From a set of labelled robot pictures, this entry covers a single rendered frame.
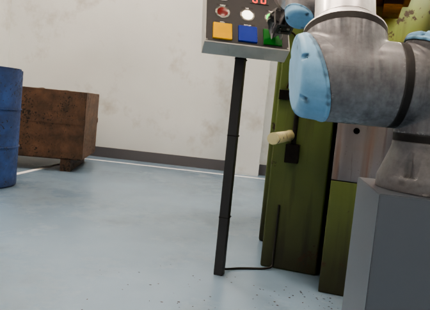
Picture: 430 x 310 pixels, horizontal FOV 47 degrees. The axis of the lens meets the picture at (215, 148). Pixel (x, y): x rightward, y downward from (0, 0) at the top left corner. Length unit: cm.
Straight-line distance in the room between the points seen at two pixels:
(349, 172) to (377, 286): 122
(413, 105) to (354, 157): 119
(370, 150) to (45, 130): 332
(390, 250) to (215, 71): 501
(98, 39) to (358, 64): 541
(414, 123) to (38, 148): 414
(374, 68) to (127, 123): 523
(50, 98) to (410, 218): 413
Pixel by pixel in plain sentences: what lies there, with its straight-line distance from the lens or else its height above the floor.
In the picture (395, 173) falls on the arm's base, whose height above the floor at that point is 63.
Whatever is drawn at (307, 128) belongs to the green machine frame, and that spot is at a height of 66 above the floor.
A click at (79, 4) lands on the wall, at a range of 629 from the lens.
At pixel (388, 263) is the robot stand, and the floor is 49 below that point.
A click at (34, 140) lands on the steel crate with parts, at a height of 26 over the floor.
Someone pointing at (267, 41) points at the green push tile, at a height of 99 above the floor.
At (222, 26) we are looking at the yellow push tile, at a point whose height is 103.
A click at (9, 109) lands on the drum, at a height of 56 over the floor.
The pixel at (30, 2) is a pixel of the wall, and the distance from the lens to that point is 655.
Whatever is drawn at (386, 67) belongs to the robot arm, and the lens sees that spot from 86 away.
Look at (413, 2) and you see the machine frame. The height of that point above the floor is 131.
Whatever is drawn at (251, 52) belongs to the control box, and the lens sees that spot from 199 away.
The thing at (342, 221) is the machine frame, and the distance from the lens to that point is 209.
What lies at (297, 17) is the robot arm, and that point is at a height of 102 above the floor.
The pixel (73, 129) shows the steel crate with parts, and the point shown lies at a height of 39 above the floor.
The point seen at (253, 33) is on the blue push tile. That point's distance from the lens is 199.
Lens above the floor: 71
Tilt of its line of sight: 5 degrees down
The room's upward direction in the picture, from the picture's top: 6 degrees clockwise
